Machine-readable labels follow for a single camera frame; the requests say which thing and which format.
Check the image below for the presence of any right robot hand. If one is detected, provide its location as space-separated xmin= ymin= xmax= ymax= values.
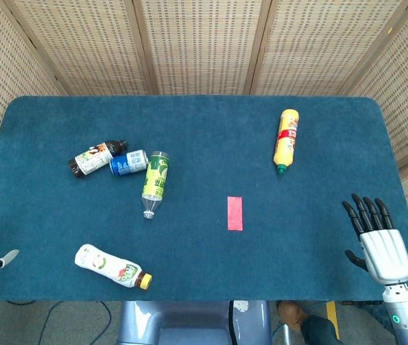
xmin=341 ymin=193 xmax=408 ymax=287

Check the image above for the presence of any red rectangular marker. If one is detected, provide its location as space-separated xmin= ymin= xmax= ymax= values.
xmin=227 ymin=195 xmax=244 ymax=231

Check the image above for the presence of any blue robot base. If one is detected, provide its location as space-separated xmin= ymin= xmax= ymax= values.
xmin=116 ymin=300 xmax=273 ymax=345

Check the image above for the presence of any blue jeans leg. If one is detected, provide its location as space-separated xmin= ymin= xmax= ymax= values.
xmin=301 ymin=314 xmax=345 ymax=345

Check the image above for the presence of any brown shoe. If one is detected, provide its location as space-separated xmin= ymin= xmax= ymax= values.
xmin=278 ymin=300 xmax=309 ymax=334

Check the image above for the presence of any white bottle yellow cap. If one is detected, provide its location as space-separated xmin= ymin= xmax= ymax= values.
xmin=74 ymin=244 xmax=153 ymax=291

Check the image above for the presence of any dark tea bottle white label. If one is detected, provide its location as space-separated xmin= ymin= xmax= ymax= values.
xmin=68 ymin=139 xmax=130 ymax=180

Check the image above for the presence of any yellow orange juice bottle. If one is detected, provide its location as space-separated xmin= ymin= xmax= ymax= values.
xmin=273 ymin=109 xmax=300 ymax=175

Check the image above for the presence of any blue and white can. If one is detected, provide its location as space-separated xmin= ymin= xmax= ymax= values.
xmin=109 ymin=149 xmax=150 ymax=178

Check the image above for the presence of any clear bottle green label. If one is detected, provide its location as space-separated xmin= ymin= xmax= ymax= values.
xmin=141 ymin=150 xmax=170 ymax=220

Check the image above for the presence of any blue table cloth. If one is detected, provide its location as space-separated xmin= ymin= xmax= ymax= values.
xmin=0 ymin=95 xmax=408 ymax=302

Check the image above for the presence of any woven folding screen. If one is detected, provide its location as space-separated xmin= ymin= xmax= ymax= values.
xmin=0 ymin=0 xmax=408 ymax=285

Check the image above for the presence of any blue floor cable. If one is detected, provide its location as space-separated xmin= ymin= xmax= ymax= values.
xmin=36 ymin=300 xmax=113 ymax=345

